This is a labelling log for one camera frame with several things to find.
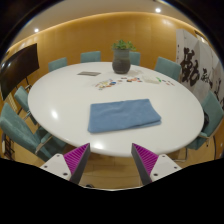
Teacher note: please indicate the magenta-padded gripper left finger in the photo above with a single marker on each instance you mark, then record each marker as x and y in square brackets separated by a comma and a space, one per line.
[76, 160]

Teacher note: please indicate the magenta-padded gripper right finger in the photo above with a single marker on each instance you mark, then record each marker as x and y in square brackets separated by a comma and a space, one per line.
[146, 160]

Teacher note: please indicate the blue towel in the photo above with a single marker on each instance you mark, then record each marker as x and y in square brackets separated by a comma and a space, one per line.
[123, 115]

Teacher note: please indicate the teal chairs group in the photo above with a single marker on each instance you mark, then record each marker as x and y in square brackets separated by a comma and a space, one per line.
[20, 130]

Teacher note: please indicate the colourful sticker sheet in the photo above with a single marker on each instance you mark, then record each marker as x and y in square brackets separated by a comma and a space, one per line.
[105, 84]

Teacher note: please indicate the white flat box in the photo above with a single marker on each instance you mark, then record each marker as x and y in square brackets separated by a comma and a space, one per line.
[151, 79]

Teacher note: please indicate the small colourful stickers cluster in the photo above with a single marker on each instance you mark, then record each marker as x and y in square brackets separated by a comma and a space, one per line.
[131, 80]

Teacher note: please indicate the dark grey flat card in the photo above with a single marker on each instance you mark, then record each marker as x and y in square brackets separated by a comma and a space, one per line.
[89, 73]

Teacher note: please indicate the green plant in grey pot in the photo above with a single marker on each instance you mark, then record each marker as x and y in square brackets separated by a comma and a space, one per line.
[121, 61]

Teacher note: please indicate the black flat screen monitor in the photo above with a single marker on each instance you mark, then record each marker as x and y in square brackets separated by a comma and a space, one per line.
[18, 68]

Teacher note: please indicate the white calligraphy folding screen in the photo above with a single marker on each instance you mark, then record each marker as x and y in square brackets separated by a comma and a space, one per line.
[196, 63]

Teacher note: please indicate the recessed ceiling light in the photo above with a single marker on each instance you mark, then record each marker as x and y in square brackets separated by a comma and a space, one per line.
[36, 30]
[158, 10]

